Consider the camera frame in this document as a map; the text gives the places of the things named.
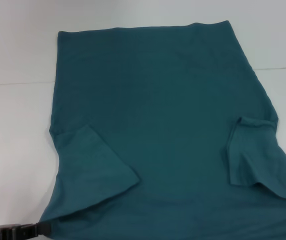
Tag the blue teal shirt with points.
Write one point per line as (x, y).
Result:
(168, 125)

